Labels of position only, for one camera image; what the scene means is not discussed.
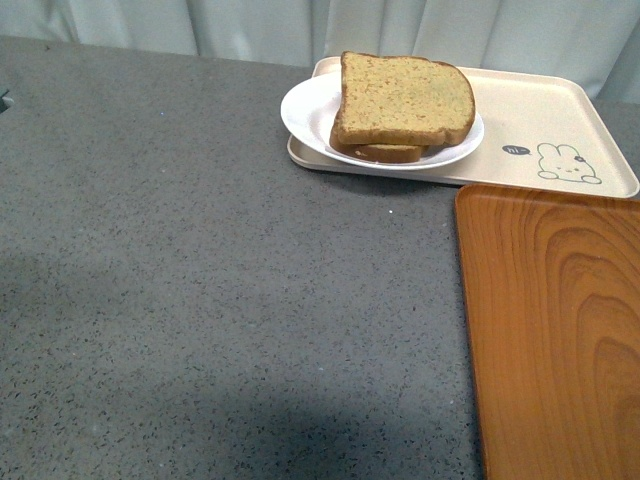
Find white round plate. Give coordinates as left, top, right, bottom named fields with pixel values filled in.
left=281, top=72, right=485, bottom=171

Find bread slice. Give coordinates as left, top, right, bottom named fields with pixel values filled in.
left=329, top=124, right=428, bottom=164
left=336, top=51, right=476, bottom=146

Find brown wooden tray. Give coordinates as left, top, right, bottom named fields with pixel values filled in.
left=455, top=185, right=639, bottom=479

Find grey curtain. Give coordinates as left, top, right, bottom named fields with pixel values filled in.
left=1, top=0, right=639, bottom=103

